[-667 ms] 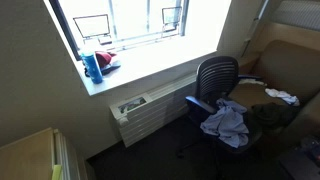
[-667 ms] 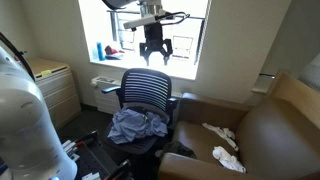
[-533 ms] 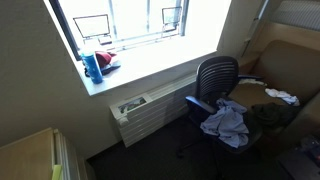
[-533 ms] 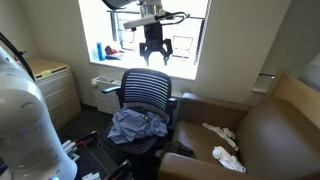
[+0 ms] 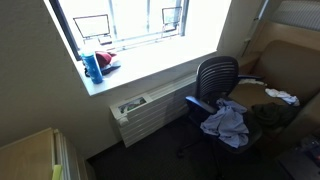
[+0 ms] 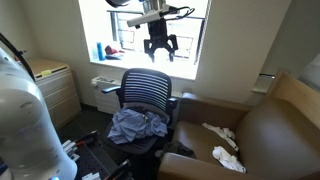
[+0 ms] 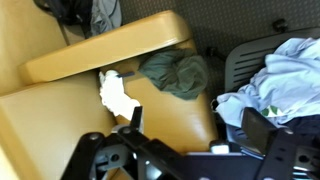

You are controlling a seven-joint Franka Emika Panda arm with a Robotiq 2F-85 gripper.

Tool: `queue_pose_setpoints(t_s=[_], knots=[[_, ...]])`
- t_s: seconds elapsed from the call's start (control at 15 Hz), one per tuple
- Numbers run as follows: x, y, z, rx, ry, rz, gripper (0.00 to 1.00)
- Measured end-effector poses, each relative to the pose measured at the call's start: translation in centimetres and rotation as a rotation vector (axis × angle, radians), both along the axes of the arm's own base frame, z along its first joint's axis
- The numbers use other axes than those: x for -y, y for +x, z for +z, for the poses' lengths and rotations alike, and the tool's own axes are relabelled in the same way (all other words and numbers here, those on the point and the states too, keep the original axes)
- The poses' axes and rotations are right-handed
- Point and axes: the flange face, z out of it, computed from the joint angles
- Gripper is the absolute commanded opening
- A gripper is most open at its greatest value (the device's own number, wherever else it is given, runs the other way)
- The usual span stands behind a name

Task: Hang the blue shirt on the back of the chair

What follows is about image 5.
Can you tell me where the crumpled white cloth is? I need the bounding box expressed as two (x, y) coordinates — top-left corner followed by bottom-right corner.
(264, 87), (301, 107)

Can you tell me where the dark cloth on windowsill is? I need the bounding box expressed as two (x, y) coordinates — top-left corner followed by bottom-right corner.
(83, 61), (122, 78)

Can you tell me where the white wall heater unit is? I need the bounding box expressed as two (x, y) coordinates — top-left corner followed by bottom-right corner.
(109, 72), (198, 149)

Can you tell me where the dark green garment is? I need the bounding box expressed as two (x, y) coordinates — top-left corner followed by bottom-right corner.
(251, 101), (301, 130)

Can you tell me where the yellow sticky note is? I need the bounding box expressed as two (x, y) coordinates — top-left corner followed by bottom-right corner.
(51, 163), (64, 180)

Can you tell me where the striped grey mattress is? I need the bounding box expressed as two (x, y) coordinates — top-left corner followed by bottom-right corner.
(269, 0), (320, 33)

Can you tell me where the brown leather armchair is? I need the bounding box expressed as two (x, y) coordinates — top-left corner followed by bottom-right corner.
(229, 39), (320, 149)

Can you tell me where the large black wire frame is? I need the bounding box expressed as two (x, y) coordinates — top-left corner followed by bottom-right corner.
(72, 13), (112, 40)

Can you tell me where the blue water bottle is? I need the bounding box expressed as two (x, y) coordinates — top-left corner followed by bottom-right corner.
(80, 46), (105, 85)

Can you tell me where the light wooden cabinet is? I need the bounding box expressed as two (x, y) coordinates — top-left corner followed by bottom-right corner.
(0, 126), (88, 180)

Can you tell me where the light blue shirt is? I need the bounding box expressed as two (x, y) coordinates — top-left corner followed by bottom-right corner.
(199, 97), (251, 149)

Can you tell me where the black mesh office chair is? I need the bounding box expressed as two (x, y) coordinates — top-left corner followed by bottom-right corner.
(176, 55), (265, 178)

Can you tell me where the red cap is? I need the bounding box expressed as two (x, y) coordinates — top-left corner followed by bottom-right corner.
(95, 50), (115, 69)

